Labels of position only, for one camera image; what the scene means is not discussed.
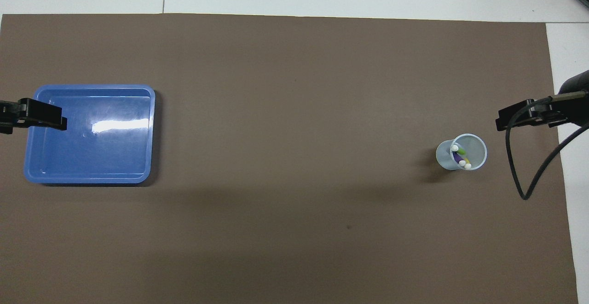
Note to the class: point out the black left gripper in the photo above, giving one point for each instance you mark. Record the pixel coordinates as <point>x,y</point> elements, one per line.
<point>11,115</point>

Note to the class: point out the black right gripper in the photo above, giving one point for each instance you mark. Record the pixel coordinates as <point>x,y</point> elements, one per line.
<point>577,111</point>

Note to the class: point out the yellow pen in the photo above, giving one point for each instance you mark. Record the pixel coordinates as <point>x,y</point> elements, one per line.
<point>466,162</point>

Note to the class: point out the green pen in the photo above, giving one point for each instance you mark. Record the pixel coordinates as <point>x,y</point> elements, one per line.
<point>460,151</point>

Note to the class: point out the purple pen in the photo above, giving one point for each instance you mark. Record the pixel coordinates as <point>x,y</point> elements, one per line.
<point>457,157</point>

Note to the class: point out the blue plastic tray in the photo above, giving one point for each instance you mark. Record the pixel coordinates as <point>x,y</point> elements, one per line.
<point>92,152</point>

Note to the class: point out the pale blue mesh pen cup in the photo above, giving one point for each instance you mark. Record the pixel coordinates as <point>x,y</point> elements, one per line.
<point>444,157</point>

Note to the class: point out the brown table mat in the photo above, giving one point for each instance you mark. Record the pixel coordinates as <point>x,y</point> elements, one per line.
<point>294,157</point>

